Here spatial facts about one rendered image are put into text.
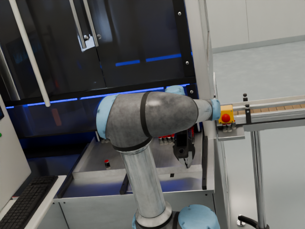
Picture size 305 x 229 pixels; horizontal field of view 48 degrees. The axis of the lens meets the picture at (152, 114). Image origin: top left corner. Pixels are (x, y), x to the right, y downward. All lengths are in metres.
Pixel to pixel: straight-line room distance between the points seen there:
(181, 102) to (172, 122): 0.06
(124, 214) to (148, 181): 1.13
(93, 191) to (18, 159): 0.54
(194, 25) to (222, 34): 4.74
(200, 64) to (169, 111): 0.77
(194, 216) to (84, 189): 0.65
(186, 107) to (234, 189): 2.01
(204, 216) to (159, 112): 0.40
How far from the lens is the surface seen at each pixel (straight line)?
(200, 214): 1.10
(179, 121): 0.85
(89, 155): 1.83
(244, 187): 2.84
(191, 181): 1.46
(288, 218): 2.58
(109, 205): 2.08
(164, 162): 1.61
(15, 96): 1.91
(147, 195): 1.01
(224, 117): 1.64
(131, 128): 0.86
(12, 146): 1.90
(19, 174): 1.94
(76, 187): 1.62
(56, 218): 2.28
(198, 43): 1.56
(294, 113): 1.84
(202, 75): 1.60
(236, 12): 6.21
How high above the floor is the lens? 1.74
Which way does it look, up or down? 24 degrees down
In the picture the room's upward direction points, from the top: 12 degrees counter-clockwise
